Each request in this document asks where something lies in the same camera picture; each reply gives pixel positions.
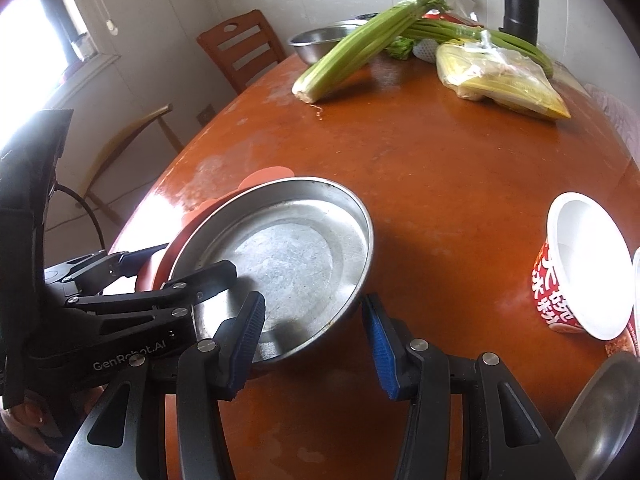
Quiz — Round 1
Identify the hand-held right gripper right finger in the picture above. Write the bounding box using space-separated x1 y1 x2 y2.
361 292 578 480

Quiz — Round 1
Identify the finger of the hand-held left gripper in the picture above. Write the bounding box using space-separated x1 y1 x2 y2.
65 260 239 334
45 242 171 302

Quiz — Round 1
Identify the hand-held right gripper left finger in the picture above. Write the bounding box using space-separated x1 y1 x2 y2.
52 290 267 480

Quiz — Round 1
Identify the round steel pan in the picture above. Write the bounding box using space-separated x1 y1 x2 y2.
159 176 375 366

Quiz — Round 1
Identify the terracotta crab-shaped plate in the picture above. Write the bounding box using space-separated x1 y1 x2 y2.
136 166 293 291

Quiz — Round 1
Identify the large red instant noodle bowl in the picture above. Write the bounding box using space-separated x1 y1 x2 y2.
530 191 636 339

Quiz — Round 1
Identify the large steel bowl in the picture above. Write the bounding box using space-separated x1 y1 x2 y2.
554 350 640 480

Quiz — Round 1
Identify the small red instant noodle bowl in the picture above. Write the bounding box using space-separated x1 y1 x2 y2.
605 247 640 358

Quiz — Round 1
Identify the light wooden chair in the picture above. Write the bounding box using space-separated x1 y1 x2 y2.
75 104 185 228

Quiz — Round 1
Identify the window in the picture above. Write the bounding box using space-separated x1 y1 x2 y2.
0 0 96 111

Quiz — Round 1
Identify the brown wooden slat chair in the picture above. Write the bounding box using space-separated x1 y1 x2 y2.
196 9 288 95

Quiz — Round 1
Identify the small steel bowl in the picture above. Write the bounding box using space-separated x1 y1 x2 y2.
288 20 371 65

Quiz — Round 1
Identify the celery bunch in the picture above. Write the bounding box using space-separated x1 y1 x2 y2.
291 0 448 104

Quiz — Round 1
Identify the clear bag of corn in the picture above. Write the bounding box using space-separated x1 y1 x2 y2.
434 30 572 122

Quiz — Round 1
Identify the green leafy vegetable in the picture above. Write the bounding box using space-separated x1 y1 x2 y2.
386 37 415 59

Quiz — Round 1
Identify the white foam fruit net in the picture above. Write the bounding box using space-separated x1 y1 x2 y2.
411 40 440 63

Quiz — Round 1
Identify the bundle of long green stems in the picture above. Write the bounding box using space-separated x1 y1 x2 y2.
400 15 555 78

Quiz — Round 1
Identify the black thermos bottle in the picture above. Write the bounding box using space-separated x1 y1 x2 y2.
501 0 539 47

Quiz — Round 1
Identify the black cable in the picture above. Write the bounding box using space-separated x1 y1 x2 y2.
52 182 108 253

